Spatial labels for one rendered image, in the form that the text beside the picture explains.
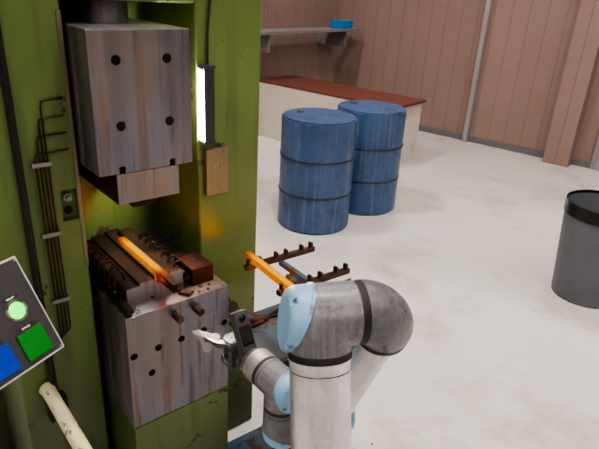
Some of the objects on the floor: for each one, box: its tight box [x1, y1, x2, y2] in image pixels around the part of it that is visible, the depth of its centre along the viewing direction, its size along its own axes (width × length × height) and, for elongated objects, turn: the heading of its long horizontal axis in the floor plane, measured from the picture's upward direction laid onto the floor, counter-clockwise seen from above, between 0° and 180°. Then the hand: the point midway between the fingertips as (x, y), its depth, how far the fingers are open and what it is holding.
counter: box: [258, 75, 427, 163], centre depth 696 cm, size 71×213×73 cm, turn 43°
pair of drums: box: [278, 100, 406, 235], centre depth 484 cm, size 79×129×95 cm, turn 141°
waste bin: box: [551, 190, 599, 309], centre depth 374 cm, size 52×52×68 cm
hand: (215, 320), depth 158 cm, fingers open, 14 cm apart
